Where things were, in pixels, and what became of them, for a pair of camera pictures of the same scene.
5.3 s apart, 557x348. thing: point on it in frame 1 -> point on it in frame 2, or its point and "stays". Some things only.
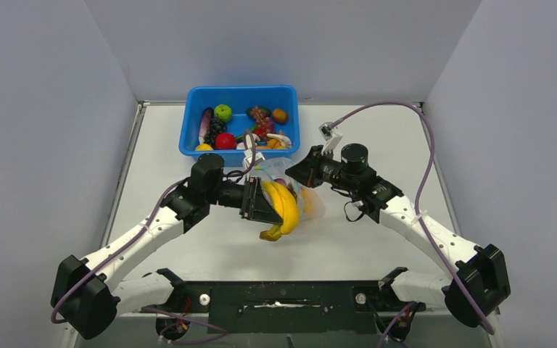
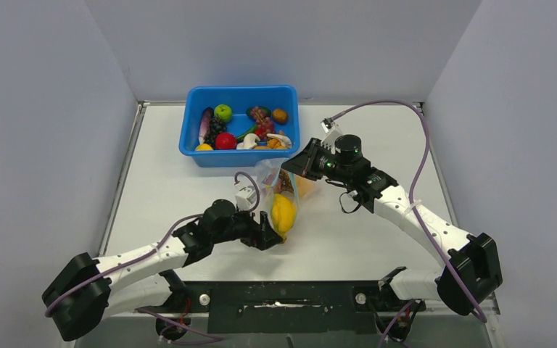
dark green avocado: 264,111 stays
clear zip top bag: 311,206 -> 280,187
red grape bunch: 265,125 stays
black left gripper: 257,206 -> 260,235
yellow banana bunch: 286,204 stays
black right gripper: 307,172 stays
